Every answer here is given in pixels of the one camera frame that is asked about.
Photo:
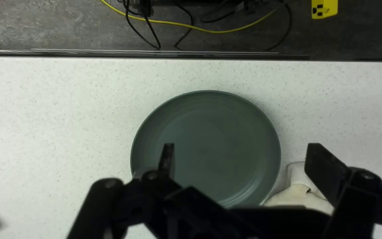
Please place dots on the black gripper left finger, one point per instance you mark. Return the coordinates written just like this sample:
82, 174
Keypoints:
106, 207

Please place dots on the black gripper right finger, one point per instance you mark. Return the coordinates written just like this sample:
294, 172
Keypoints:
363, 203

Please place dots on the beige cloth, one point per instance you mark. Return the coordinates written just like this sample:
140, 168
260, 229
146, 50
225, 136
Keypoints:
288, 196

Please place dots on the dark green plate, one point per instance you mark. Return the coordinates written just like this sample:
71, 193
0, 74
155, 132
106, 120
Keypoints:
217, 140

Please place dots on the yellow power outlet box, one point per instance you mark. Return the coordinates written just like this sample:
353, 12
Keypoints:
324, 8

